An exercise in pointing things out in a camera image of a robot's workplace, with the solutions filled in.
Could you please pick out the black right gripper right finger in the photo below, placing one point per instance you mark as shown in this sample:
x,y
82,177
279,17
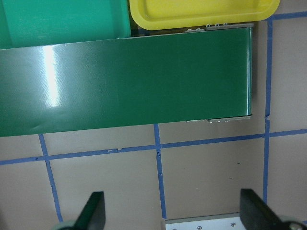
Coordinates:
x,y
255,214

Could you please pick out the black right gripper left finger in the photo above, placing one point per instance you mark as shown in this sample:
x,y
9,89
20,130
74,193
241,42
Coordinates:
x,y
93,215

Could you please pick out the green conveyor belt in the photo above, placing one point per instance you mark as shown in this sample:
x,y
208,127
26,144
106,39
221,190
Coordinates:
x,y
204,75

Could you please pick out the green plastic tray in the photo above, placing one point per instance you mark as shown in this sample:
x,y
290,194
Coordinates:
x,y
26,23

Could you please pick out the yellow plastic tray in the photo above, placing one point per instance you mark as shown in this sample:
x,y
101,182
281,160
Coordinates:
x,y
169,14

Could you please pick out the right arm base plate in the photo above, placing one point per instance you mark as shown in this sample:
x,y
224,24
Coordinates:
x,y
229,221

